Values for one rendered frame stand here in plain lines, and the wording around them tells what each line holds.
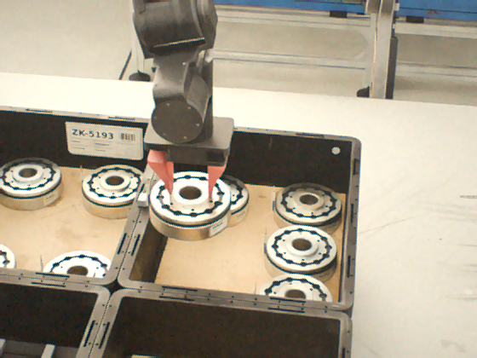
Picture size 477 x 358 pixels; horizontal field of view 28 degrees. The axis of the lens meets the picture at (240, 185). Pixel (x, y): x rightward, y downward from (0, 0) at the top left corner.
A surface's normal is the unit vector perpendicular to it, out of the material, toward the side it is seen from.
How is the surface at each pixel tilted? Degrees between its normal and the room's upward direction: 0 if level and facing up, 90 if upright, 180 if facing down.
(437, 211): 0
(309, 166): 90
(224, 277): 0
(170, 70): 16
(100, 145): 90
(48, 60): 0
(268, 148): 90
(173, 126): 94
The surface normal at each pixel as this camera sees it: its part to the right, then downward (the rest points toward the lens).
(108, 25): 0.02, -0.81
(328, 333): -0.13, 0.58
